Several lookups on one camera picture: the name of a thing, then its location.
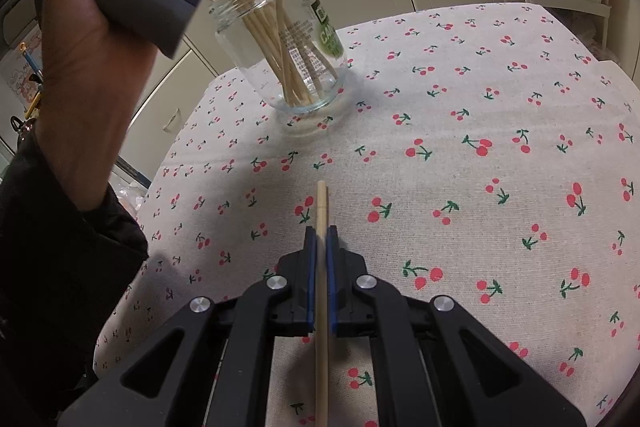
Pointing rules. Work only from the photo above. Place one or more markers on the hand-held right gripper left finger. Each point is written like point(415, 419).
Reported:
point(310, 272)

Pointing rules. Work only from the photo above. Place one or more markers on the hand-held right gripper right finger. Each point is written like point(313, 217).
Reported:
point(333, 277)

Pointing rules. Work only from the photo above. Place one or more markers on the single wooden chopstick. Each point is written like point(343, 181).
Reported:
point(322, 207)

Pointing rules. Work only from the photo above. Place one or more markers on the clear glass jar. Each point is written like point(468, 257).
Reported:
point(230, 32)

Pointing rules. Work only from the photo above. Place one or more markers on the bunch of wooden chopsticks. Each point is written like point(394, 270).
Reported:
point(297, 89)

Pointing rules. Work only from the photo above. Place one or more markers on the person's left hand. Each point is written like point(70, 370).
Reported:
point(80, 72)

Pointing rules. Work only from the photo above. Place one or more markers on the cherry print tablecloth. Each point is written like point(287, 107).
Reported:
point(450, 167)

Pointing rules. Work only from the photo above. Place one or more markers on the clear plastic bag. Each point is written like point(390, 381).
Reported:
point(131, 196)

